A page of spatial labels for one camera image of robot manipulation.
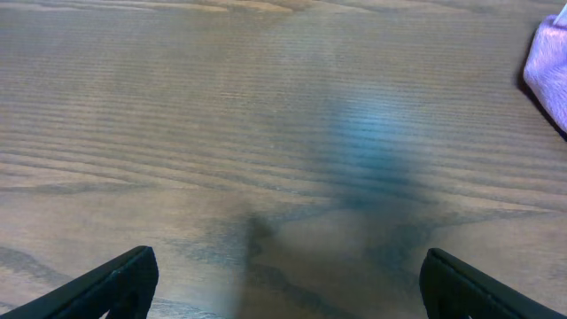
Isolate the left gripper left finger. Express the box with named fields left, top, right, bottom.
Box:
left=1, top=245, right=159, bottom=319

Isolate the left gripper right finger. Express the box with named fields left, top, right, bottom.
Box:
left=419, top=248, right=566, bottom=319

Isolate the purple microfiber cloth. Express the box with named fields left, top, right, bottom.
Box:
left=523, top=6, right=566, bottom=132

